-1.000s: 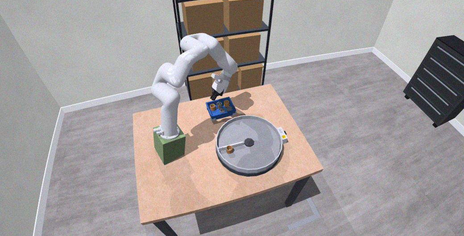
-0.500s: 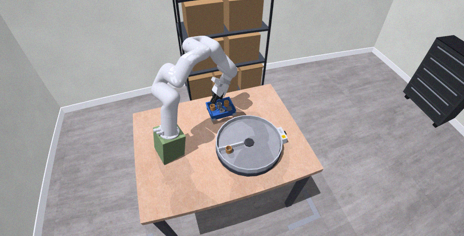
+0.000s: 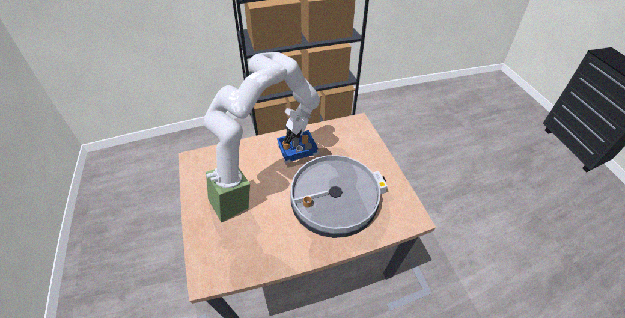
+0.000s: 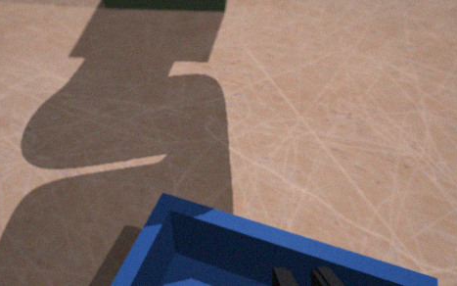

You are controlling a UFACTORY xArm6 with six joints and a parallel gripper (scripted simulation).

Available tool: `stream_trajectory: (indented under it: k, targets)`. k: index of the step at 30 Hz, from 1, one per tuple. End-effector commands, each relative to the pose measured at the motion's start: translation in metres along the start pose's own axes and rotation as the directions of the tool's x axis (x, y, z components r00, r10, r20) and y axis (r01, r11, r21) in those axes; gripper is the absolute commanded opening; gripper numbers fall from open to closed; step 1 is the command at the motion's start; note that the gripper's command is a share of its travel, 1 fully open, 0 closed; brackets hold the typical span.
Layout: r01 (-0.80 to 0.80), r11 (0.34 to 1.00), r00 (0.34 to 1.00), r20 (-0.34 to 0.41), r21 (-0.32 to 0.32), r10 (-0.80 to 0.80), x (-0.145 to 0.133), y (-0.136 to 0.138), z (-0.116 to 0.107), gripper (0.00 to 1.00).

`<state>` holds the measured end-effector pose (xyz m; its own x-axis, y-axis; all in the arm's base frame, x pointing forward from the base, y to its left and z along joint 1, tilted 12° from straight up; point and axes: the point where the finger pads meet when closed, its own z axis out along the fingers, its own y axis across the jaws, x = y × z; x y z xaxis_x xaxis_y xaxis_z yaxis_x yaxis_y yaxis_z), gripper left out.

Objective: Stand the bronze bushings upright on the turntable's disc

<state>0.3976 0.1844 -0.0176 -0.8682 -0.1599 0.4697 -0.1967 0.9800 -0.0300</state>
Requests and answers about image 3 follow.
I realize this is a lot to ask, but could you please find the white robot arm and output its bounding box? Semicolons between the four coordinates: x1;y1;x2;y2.
204;52;320;188

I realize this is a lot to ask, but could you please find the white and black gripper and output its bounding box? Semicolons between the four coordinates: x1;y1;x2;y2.
284;117;309;144

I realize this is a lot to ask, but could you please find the grey round turntable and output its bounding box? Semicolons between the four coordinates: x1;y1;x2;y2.
290;155;388;238

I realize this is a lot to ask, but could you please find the blue open-top crate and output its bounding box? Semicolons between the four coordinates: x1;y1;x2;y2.
277;130;318;161

